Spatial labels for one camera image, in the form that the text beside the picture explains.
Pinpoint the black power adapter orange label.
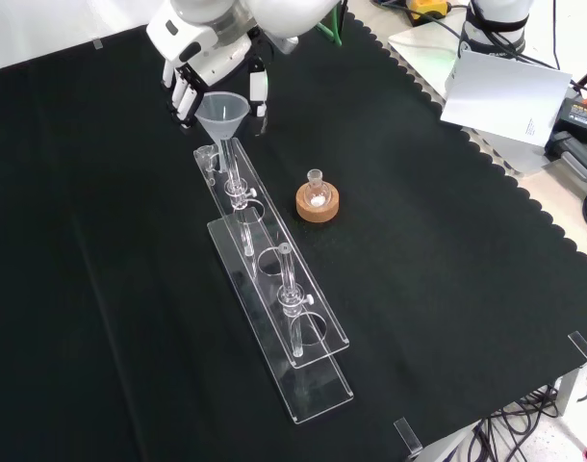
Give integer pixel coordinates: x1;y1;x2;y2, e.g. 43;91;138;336
552;94;587;139

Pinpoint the green cable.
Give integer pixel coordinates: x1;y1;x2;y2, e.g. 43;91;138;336
316;0;346;48

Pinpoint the clear acrylic cloth clip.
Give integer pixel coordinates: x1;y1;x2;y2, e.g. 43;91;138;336
393;417;423;456
567;331;587;370

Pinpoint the grey table leg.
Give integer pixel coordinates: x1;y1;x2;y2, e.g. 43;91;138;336
555;360;587;420

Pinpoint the yellow stop button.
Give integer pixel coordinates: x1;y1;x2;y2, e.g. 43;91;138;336
406;0;453;25

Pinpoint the cork ring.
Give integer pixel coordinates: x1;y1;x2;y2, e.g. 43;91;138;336
295;184;341;223

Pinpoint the translucent plastic funnel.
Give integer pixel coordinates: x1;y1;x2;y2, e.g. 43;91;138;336
194;91;250;172

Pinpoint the small round-bottom glass flask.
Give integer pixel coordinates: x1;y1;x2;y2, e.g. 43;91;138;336
304;168;332;209

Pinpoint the pale board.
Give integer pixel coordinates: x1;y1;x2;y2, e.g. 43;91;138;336
439;49;574;147

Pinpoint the black floor cable bundle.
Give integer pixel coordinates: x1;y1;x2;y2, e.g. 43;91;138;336
466;384;564;462

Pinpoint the grey metal base plate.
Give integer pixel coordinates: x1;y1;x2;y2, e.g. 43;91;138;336
387;9;557;174

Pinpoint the black table cloth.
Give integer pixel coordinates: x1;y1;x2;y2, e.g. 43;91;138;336
0;0;587;462

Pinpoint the clear acrylic funnel stand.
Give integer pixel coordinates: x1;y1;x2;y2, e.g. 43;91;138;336
192;137;355;425

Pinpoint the black clamp block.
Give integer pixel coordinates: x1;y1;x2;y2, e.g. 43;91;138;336
546;130;587;193

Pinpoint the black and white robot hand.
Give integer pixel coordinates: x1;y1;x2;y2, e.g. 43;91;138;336
146;8;270;137

